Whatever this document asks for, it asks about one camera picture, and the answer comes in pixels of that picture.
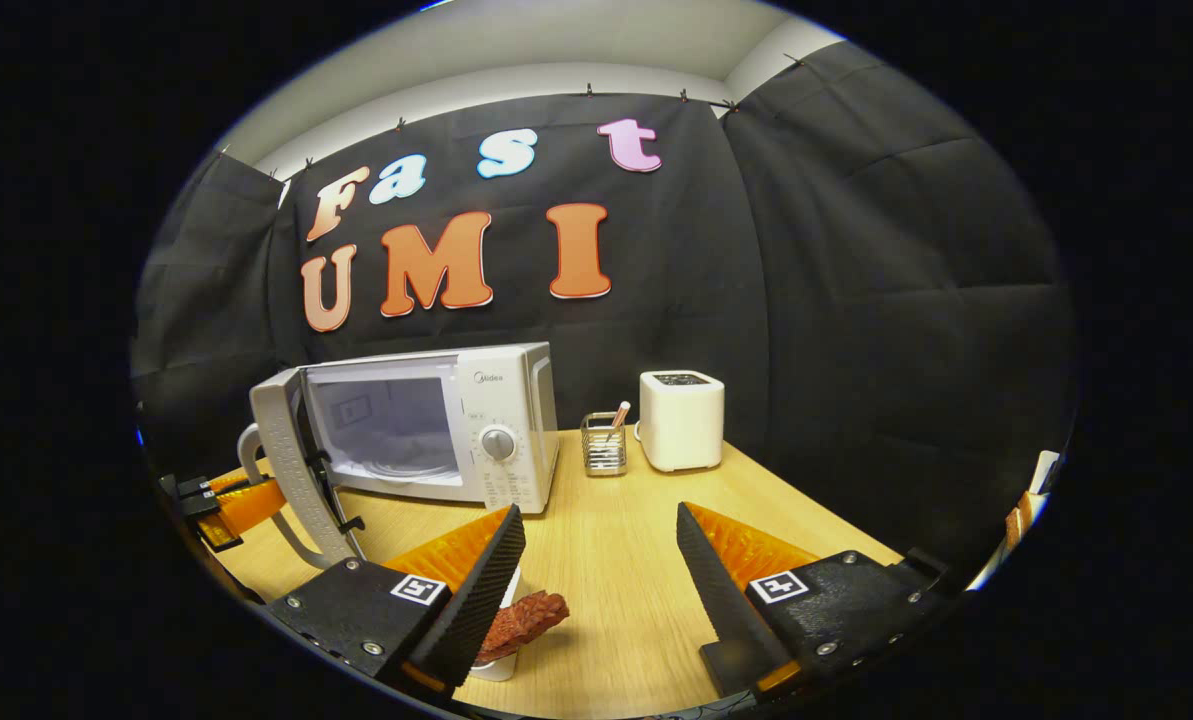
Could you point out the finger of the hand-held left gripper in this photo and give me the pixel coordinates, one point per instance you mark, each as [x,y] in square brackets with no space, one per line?
[251,508]

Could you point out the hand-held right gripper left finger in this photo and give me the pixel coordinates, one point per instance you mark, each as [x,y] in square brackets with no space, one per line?
[481,610]

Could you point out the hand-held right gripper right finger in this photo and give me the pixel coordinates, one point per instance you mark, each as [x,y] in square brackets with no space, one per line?
[721,600]

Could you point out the red meat piece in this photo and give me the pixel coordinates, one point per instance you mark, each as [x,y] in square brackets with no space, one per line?
[526,620]

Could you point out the white microwave oven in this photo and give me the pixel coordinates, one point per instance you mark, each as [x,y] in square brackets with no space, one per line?
[516,400]

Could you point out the white dish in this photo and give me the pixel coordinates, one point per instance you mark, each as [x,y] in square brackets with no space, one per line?
[501,668]

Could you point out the white toaster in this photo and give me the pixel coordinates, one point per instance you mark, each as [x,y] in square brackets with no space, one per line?
[681,425]

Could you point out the copper stick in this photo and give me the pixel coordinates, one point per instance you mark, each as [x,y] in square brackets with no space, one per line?
[620,418]

